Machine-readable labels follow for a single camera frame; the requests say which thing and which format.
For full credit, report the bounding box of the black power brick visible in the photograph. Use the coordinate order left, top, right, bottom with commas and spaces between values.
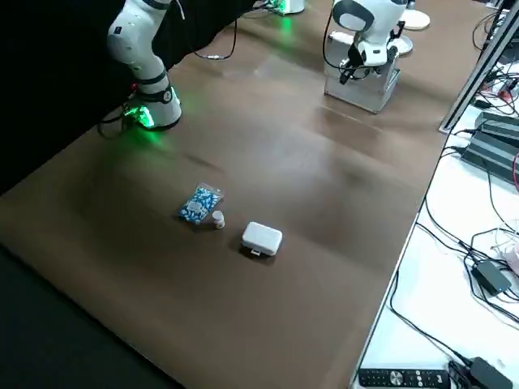
448, 356, 514, 389
472, 259, 513, 296

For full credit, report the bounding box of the black arm connector cable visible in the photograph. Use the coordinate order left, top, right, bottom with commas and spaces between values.
192, 18, 238, 61

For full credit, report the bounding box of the aluminium frame post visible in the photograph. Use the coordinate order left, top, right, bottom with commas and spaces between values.
439, 0, 519, 134

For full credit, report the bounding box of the silver aluminium medical kit case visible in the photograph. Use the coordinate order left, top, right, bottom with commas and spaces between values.
324, 30, 402, 114

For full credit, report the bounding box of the blue white capsule bag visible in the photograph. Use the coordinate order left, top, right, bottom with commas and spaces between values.
177, 182, 225, 224

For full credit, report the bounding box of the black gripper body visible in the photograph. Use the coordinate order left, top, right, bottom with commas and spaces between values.
346, 39, 365, 68

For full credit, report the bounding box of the black base cable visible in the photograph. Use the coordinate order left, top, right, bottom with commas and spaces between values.
97, 109, 135, 139

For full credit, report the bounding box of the black remote control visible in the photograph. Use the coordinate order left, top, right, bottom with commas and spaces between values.
358, 367, 451, 389

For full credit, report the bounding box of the white round plate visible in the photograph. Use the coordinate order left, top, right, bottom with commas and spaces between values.
403, 10, 430, 30

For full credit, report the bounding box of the dark grey power supply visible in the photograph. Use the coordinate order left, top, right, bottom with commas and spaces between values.
461, 131, 519, 184
474, 111, 519, 141

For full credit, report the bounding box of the gray rimmed round plate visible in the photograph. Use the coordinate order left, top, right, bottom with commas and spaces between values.
391, 36, 414, 58

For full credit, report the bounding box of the white plastic box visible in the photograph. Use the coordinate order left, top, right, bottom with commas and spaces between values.
241, 220, 284, 258

